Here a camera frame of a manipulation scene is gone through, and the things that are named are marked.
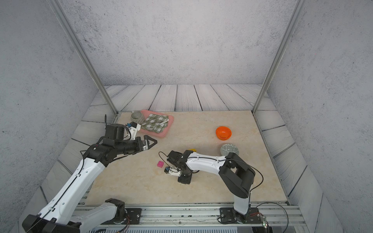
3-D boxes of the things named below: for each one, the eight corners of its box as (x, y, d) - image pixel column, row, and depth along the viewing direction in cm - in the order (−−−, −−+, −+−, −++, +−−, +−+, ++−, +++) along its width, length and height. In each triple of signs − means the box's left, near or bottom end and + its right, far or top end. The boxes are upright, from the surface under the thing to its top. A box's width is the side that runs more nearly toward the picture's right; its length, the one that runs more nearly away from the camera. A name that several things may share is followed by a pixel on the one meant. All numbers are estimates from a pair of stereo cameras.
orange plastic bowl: (217, 141, 104) (217, 138, 101) (215, 129, 111) (216, 126, 108) (231, 141, 104) (233, 138, 101) (229, 129, 111) (230, 126, 108)
